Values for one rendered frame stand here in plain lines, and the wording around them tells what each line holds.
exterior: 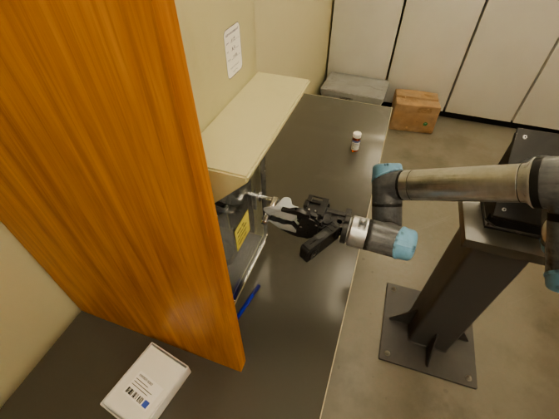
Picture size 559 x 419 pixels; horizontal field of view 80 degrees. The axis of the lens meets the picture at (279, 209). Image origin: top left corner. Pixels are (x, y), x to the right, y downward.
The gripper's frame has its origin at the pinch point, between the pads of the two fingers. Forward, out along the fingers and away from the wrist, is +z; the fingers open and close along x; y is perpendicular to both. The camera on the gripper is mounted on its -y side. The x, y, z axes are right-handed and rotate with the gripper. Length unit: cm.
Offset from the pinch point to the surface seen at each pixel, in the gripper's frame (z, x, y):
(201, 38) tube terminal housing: 5.5, 44.0, -7.3
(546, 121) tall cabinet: -165, -115, 286
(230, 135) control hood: 0.5, 31.6, -11.6
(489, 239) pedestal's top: -65, -27, 36
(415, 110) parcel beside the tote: -47, -104, 249
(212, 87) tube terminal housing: 5.5, 36.3, -6.6
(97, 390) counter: 27, -24, -45
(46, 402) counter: 36, -24, -51
